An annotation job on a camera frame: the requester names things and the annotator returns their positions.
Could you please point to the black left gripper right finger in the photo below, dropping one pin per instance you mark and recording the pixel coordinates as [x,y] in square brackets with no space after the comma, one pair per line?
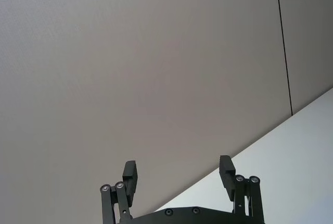
[229,179]

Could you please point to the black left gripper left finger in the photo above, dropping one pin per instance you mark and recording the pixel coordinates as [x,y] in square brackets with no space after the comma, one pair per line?
[129,179]

